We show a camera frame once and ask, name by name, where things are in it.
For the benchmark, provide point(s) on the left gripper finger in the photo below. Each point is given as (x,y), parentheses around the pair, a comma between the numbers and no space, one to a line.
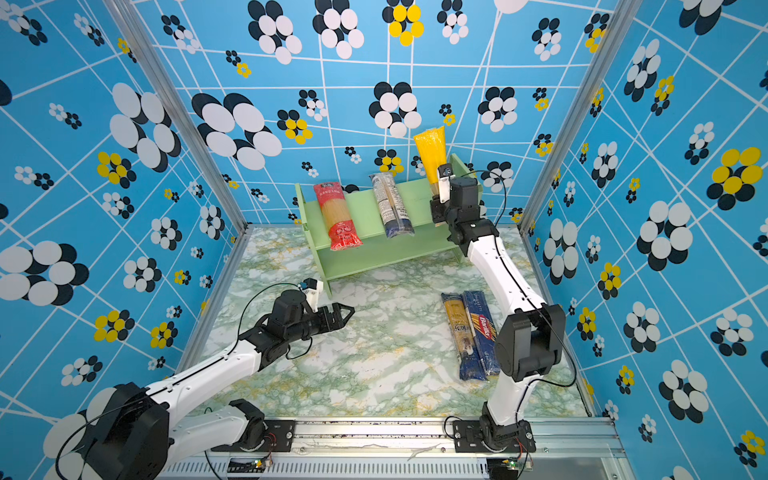
(332,325)
(337,312)

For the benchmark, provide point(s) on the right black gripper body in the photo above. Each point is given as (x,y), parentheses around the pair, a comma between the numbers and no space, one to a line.
(443,214)

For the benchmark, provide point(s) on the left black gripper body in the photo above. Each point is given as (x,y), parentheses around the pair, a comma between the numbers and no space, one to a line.
(309,327)

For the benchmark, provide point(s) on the clear blue-label spaghetti package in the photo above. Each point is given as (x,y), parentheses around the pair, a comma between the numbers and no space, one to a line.
(393,213)

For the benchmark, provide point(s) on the yellow spaghetti package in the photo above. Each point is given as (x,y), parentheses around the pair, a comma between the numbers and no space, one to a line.
(431,146)

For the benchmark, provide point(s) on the red spaghetti package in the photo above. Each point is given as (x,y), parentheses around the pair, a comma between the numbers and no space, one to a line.
(340,227)

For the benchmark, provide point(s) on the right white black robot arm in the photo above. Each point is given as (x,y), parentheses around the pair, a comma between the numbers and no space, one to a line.
(529,342)

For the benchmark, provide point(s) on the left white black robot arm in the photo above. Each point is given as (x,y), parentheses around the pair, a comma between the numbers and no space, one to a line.
(133,432)

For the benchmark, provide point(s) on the green two-tier wooden shelf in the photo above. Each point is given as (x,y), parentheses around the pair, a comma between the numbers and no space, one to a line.
(376,250)

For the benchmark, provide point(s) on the dark blue Barilla spaghetti package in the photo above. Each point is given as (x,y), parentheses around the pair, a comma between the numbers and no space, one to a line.
(483,330)

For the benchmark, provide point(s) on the left green circuit board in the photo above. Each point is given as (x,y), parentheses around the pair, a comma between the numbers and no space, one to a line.
(249,466)

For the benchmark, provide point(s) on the green circuit board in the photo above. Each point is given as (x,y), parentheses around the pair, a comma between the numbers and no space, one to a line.
(506,469)
(249,466)

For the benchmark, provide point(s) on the right green circuit board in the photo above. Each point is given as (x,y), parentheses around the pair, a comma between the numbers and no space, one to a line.
(506,469)

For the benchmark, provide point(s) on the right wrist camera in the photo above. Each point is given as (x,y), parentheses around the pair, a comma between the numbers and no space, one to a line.
(444,175)

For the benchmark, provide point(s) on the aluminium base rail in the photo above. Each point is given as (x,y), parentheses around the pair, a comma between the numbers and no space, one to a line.
(417,448)

